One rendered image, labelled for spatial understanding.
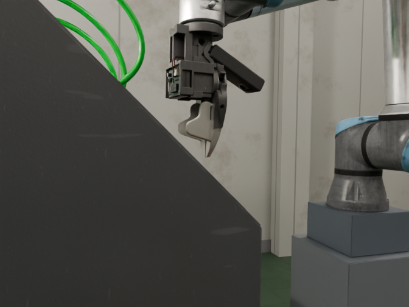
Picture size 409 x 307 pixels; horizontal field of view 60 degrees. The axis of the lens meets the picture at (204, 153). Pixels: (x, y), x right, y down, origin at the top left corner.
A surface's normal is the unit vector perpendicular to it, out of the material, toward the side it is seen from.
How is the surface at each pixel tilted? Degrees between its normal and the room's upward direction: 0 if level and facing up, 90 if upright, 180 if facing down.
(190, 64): 90
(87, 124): 90
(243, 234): 90
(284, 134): 90
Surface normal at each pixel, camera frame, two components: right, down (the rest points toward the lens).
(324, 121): 0.30, 0.04
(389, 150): -0.90, 0.20
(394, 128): -0.82, 0.11
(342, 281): -0.95, 0.00
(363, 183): -0.22, -0.26
